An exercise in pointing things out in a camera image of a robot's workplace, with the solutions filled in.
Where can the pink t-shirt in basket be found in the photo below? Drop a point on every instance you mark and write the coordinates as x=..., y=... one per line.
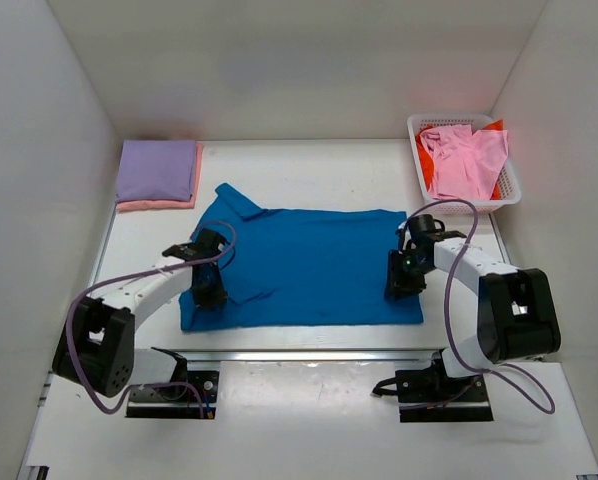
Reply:
x=464, y=160

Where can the folded salmon pink t-shirt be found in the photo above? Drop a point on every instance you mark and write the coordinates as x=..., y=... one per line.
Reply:
x=179, y=205

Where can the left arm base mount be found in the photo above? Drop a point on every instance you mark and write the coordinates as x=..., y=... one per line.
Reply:
x=194, y=395

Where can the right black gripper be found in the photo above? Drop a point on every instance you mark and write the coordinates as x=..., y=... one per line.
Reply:
x=398, y=286

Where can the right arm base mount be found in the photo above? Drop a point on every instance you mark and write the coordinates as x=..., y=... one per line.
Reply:
x=429, y=395

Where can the blue polo t-shirt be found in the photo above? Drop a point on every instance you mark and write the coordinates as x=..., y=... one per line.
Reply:
x=295, y=267

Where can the orange t-shirt in basket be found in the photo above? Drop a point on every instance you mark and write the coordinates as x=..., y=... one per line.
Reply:
x=424, y=155

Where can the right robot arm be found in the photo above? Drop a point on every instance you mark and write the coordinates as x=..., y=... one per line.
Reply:
x=516, y=316

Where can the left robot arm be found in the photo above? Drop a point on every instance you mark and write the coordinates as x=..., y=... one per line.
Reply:
x=97, y=347

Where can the folded purple t-shirt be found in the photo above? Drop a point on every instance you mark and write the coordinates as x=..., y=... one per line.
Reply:
x=156, y=170

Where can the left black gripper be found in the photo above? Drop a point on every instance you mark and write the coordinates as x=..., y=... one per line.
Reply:
x=218, y=294

